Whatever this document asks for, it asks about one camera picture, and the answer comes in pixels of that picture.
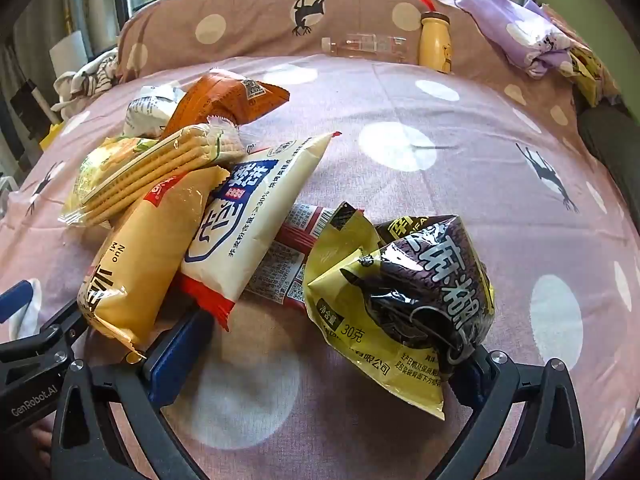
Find purple dotted cloth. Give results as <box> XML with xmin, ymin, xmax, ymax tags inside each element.
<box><xmin>457</xmin><ymin>0</ymin><xmax>576</xmax><ymax>79</ymax></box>

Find silver white snack packet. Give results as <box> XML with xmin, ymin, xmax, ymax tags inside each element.
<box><xmin>122</xmin><ymin>85</ymin><xmax>186</xmax><ymax>138</ymax></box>

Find orange brown snack packet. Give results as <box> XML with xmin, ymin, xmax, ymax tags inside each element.
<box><xmin>160</xmin><ymin>71</ymin><xmax>291</xmax><ymax>141</ymax></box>

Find grey sofa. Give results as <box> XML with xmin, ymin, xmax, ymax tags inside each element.
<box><xmin>575</xmin><ymin>100</ymin><xmax>640</xmax><ymax>241</ymax></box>

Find small yellow box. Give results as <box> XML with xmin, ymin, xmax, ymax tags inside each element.
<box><xmin>40</xmin><ymin>122</ymin><xmax>63</xmax><ymax>153</ymax></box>

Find pink dotted bed sheet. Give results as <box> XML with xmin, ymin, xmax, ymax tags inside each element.
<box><xmin>0</xmin><ymin>52</ymin><xmax>640</xmax><ymax>480</ymax></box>

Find zebra striped cloth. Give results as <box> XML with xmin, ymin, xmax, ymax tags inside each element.
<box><xmin>52</xmin><ymin>50</ymin><xmax>121</xmax><ymax>116</ymax></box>

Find yellow printed bag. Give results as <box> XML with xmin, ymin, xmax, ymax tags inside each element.
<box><xmin>565</xmin><ymin>42</ymin><xmax>621</xmax><ymax>108</ymax></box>

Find white biscuit packet red ends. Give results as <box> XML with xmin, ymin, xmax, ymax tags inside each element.
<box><xmin>178</xmin><ymin>131</ymin><xmax>343</xmax><ymax>332</ymax></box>

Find black and yellow powder packet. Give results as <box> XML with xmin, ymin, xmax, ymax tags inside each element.
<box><xmin>302</xmin><ymin>201</ymin><xmax>496</xmax><ymax>421</ymax></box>

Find yellow bottle red cap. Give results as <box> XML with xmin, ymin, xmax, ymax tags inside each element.
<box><xmin>418</xmin><ymin>0</ymin><xmax>452</xmax><ymax>75</ymax></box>

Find red sausage stick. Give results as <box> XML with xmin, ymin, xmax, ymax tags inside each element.
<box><xmin>244</xmin><ymin>240</ymin><xmax>307</xmax><ymax>311</ymax></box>
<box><xmin>277</xmin><ymin>203</ymin><xmax>341</xmax><ymax>253</ymax></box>

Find clear soda cracker packet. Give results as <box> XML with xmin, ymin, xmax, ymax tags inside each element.
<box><xmin>59</xmin><ymin>115</ymin><xmax>261</xmax><ymax>228</ymax></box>

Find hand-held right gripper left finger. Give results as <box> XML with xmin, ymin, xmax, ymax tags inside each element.
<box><xmin>50</xmin><ymin>309</ymin><xmax>217</xmax><ymax>480</ymax></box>

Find brown dotted deer-print cover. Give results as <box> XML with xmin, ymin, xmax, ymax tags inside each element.
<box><xmin>117</xmin><ymin>0</ymin><xmax>501</xmax><ymax>83</ymax></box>

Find golden beige snack packet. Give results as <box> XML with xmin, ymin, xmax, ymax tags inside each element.
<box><xmin>77</xmin><ymin>165</ymin><xmax>231</xmax><ymax>358</ymax></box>

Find white box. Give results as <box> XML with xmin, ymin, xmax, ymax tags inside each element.
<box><xmin>50</xmin><ymin>30</ymin><xmax>86</xmax><ymax>81</ymax></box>

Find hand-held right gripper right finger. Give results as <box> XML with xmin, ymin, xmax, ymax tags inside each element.
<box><xmin>449</xmin><ymin>344</ymin><xmax>587</xmax><ymax>480</ymax></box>

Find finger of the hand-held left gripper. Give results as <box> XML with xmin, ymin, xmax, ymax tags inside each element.
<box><xmin>0</xmin><ymin>280</ymin><xmax>32</xmax><ymax>323</ymax></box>
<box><xmin>0</xmin><ymin>299</ymin><xmax>94</xmax><ymax>367</ymax></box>

